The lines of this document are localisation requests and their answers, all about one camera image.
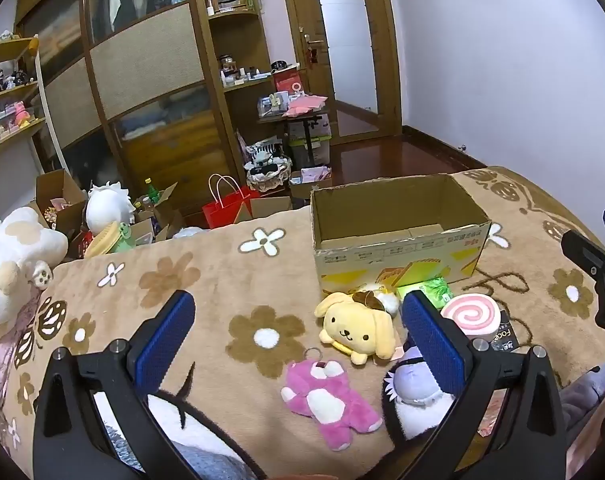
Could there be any black packet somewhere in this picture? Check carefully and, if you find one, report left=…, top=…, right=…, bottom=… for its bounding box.
left=489, top=310, right=520, bottom=352

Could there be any red box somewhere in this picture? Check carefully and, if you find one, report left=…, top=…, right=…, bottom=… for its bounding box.
left=274, top=67, right=305, bottom=96

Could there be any wooden wardrobe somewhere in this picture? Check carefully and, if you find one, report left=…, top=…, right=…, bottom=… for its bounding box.
left=15, top=0, right=278, bottom=211

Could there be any grey cloth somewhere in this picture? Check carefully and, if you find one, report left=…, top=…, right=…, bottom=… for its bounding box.
left=177, top=442, right=256, bottom=480

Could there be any flat cardboard box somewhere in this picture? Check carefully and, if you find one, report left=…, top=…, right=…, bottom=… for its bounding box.
left=235, top=195, right=293, bottom=223

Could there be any cardboard box with pink items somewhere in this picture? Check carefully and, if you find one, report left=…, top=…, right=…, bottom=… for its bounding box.
left=288, top=165, right=333, bottom=200

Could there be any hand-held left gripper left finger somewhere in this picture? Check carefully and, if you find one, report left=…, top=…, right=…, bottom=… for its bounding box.
left=32, top=289, right=198, bottom=480

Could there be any white fluffy plush toy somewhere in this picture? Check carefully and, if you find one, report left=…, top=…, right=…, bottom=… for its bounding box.
left=367, top=284, right=402, bottom=317

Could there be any purple white plush doll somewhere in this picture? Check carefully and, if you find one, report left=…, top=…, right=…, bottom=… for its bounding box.
left=382, top=330, right=458, bottom=443

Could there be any lace basket with plush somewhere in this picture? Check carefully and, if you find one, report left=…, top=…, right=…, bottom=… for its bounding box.
left=245, top=142, right=294, bottom=193

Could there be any small cluttered table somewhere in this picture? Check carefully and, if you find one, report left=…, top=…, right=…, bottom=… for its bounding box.
left=257, top=92, right=330, bottom=171

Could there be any green frog plush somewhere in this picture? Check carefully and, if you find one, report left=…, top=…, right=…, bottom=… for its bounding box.
left=110, top=222, right=136, bottom=253

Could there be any lavender cloth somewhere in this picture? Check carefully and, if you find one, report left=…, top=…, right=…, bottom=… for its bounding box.
left=557, top=362, right=605, bottom=411

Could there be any large white brown plush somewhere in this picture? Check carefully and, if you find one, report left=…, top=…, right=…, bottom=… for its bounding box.
left=0, top=206, right=69, bottom=346

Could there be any wooden glass door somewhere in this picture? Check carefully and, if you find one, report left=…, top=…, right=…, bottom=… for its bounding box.
left=277, top=0, right=403, bottom=146

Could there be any pink bear plush keychain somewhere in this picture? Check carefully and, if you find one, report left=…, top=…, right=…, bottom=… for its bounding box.
left=281, top=347, right=385, bottom=453

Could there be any plastic storage box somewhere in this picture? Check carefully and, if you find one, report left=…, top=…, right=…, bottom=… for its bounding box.
left=287, top=112, right=333, bottom=168

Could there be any yellow dog plush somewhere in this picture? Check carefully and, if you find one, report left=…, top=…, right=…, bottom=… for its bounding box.
left=315, top=287, right=400, bottom=366

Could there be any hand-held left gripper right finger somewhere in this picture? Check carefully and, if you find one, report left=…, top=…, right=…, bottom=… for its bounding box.
left=401, top=290, right=568, bottom=480

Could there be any green tissue packet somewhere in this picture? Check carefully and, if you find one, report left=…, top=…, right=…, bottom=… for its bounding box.
left=395, top=276, right=455, bottom=308

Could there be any wooden figurine shelf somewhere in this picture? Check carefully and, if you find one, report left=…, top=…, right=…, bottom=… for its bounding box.
left=0, top=35, right=68, bottom=211

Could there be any white-haired plush doll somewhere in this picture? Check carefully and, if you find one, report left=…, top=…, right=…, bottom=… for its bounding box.
left=85, top=180, right=136, bottom=236

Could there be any pink swirl plush cushion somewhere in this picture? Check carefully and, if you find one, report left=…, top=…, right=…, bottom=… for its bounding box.
left=439, top=294, right=503, bottom=343

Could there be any red paper bag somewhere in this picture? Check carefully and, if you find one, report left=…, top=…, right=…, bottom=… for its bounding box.
left=202, top=174, right=260, bottom=230

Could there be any cardboard box with trinkets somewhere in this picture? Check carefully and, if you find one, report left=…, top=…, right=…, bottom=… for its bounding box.
left=30, top=169, right=88, bottom=241

